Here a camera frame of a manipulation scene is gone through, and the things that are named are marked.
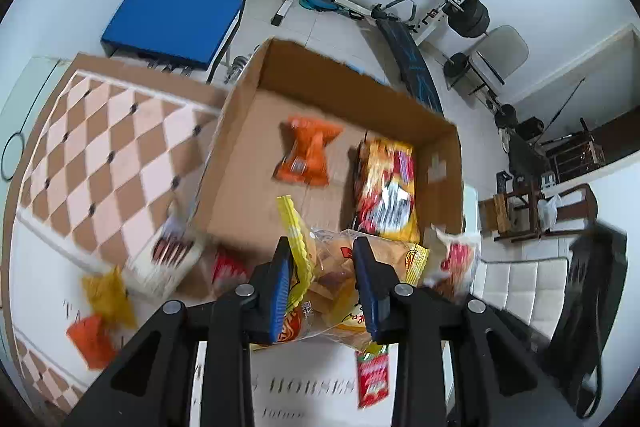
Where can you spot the blue exercise gear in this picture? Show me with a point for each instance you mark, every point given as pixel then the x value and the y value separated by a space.
pixel 320 3

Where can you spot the black sit-up bench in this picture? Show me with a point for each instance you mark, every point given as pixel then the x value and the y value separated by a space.
pixel 415 67

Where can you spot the yellow snack packet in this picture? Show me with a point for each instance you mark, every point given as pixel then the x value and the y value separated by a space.
pixel 107 294

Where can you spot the cardboard box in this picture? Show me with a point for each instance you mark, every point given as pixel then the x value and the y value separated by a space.
pixel 260 117

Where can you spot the white plastic bag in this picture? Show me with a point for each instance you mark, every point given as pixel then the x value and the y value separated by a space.
pixel 548 209

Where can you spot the white packet red picture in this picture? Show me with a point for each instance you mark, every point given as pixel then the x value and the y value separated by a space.
pixel 455 262

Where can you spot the red snack packet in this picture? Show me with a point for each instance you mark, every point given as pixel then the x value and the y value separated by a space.
pixel 227 269

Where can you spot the grey folding chair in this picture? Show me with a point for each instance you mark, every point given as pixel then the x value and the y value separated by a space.
pixel 507 49

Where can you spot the black bag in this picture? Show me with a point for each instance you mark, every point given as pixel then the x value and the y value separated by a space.
pixel 525 152

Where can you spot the black dumbbell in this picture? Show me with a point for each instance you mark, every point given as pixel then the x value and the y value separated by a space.
pixel 505 114

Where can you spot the dark wooden chair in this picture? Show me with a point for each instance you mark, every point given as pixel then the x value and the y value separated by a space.
pixel 585 202

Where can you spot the yellow red noodle multipack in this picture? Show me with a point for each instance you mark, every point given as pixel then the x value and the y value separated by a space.
pixel 387 187

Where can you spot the orange snack packet dark label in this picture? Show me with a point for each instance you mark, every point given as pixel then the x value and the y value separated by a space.
pixel 307 152

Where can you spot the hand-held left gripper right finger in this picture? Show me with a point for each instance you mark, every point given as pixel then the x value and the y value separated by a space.
pixel 367 292

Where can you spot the brown wooden crate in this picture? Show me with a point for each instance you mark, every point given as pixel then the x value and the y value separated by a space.
pixel 575 154

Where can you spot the silver dumbbell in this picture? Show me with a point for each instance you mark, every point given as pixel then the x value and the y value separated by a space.
pixel 237 67

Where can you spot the wooden stool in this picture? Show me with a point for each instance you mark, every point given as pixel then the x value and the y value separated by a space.
pixel 520 202

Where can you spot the white checkered tablecloth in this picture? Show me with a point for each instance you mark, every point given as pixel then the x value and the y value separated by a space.
pixel 100 132

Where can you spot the clear bread bag yellow edges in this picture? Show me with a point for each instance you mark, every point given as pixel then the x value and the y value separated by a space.
pixel 330 267

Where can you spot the short barbell black plates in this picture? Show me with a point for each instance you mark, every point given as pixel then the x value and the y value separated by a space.
pixel 457 64

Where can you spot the small red sachet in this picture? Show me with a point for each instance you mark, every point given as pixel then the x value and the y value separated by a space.
pixel 372 377

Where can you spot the white brown wafer packet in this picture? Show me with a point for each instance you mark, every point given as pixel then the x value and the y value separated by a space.
pixel 160 267

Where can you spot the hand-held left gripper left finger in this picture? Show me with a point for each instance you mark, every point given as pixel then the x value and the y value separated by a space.
pixel 281 294

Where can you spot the blue box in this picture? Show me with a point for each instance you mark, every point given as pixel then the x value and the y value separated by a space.
pixel 170 19

